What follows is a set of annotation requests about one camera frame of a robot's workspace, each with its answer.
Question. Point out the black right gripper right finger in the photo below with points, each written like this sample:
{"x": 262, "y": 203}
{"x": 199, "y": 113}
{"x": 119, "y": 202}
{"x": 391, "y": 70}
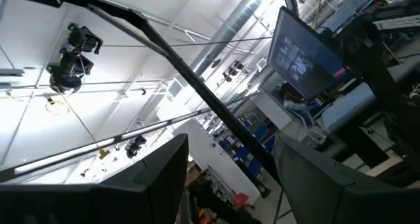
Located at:
{"x": 302, "y": 178}

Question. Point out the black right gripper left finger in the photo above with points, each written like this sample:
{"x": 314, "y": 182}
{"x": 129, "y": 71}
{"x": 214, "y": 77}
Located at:
{"x": 164, "y": 171}

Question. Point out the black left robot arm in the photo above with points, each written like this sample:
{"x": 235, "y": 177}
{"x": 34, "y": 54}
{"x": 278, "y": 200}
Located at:
{"x": 377, "y": 69}

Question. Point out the white pillar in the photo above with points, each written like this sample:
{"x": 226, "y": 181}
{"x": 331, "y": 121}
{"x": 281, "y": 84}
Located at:
{"x": 213, "y": 151}

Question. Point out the person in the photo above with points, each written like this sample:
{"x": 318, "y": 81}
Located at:
{"x": 292, "y": 100}

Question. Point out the black diagonal rig beam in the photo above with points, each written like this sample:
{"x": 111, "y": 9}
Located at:
{"x": 197, "y": 82}

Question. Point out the rig beam with light strips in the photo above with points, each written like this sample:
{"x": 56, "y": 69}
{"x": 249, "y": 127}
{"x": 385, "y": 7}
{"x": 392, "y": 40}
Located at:
{"x": 65, "y": 155}

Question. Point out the large grey-framed monitor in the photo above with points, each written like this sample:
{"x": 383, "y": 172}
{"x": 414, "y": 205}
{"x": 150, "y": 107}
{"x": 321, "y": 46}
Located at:
{"x": 302, "y": 53}

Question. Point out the black overhead camera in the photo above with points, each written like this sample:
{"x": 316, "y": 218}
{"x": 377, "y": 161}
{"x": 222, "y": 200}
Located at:
{"x": 70, "y": 64}

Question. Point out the silver ventilation duct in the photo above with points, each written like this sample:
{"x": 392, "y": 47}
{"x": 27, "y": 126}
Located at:
{"x": 229, "y": 27}

